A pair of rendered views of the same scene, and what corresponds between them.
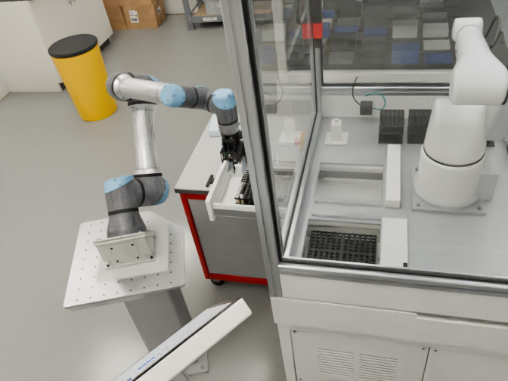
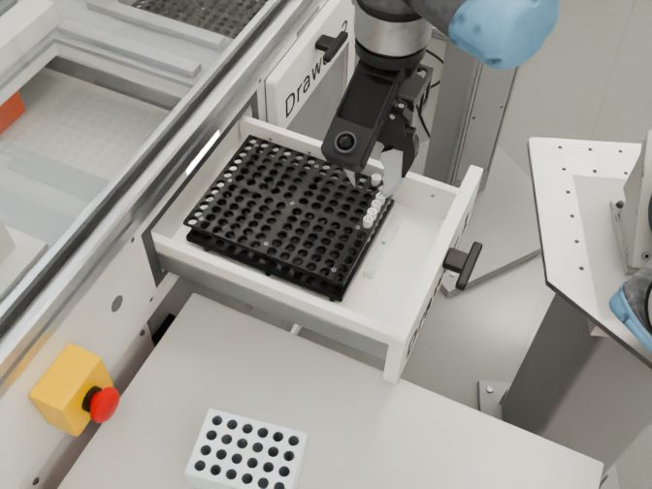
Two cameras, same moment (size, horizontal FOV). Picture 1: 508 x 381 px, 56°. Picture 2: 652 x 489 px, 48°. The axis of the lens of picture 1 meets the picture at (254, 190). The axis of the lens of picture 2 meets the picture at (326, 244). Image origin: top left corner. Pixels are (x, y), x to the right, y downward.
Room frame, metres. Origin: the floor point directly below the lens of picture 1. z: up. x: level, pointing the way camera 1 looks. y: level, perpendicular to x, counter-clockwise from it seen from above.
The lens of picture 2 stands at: (2.04, 0.03, 1.61)
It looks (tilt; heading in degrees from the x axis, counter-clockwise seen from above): 52 degrees down; 184
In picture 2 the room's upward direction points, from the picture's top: 2 degrees clockwise
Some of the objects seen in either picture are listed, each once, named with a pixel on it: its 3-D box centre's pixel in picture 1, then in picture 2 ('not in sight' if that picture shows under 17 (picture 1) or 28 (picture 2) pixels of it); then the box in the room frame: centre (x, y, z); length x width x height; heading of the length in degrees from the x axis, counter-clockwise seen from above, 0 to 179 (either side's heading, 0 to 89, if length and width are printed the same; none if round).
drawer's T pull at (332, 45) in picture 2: not in sight; (328, 44); (1.10, -0.04, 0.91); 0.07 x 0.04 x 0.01; 161
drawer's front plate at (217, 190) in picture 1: (220, 187); (435, 270); (1.50, 0.14, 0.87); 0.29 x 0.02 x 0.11; 161
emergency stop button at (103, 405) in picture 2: not in sight; (100, 403); (1.72, -0.23, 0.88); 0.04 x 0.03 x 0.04; 161
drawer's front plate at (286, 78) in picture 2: not in sight; (312, 55); (1.09, -0.06, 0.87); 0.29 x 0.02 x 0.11; 161
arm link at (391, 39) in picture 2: (229, 125); (390, 18); (1.44, 0.05, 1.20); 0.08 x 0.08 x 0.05
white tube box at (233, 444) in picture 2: not in sight; (247, 459); (1.73, -0.07, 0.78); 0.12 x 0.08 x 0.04; 81
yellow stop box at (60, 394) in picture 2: not in sight; (76, 391); (1.71, -0.26, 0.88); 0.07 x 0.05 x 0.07; 161
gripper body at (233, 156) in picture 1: (231, 145); (388, 81); (1.43, 0.05, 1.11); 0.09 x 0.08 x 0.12; 161
